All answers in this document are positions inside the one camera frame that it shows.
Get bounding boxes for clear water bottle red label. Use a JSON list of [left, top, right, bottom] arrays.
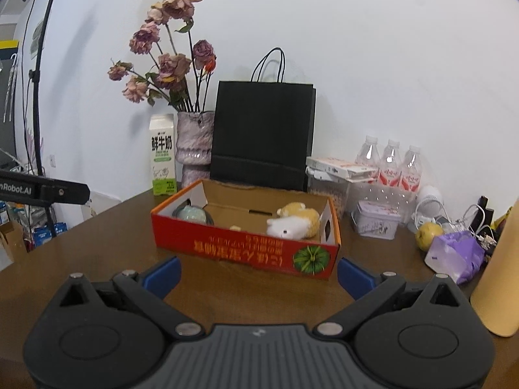
[[399, 145, 423, 201], [378, 139, 402, 195], [356, 136, 381, 168]]

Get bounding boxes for yellow green apple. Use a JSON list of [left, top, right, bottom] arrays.
[[415, 222, 445, 252]]

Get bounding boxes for white card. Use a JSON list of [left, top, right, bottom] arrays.
[[81, 191, 122, 221]]

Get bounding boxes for black light stand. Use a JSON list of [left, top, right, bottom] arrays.
[[15, 0, 70, 239]]

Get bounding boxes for pale green bundle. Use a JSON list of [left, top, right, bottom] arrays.
[[171, 205, 214, 226]]

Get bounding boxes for black device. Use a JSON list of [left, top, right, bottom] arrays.
[[476, 195, 496, 222]]

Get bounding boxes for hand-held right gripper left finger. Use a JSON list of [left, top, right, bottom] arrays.
[[59, 256, 205, 340]]

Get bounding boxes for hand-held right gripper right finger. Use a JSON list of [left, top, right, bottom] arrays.
[[315, 257, 464, 340]]

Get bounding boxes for pale floral tin box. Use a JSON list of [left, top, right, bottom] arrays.
[[351, 200, 400, 240]]

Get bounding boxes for dried pink flowers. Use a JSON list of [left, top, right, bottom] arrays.
[[107, 0, 216, 113]]

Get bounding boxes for pink mottled vase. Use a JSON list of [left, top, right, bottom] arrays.
[[175, 111, 215, 189]]

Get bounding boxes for white and tan plush toy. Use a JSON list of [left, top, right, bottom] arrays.
[[265, 202, 321, 239]]

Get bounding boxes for black paper bag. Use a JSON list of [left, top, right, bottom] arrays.
[[210, 47, 317, 192]]

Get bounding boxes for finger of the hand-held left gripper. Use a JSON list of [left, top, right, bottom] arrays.
[[40, 177, 91, 206]]

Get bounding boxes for orange cardboard box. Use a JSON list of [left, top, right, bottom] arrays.
[[151, 178, 342, 280]]

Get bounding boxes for white and green milk carton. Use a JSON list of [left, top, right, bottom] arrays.
[[149, 114, 178, 196]]

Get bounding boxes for purple tissue pack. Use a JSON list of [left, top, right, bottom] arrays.
[[425, 231, 486, 285]]

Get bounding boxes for clear container of nuts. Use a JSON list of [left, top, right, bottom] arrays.
[[307, 169, 350, 220]]

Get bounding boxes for tan paper roll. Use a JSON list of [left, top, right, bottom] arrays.
[[470, 198, 519, 338]]

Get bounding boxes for white flat carton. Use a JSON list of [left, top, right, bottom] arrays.
[[306, 156, 378, 183]]

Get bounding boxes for white cables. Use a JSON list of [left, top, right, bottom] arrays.
[[444, 204, 498, 249]]

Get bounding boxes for white small fan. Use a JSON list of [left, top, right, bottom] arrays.
[[414, 185, 445, 223]]

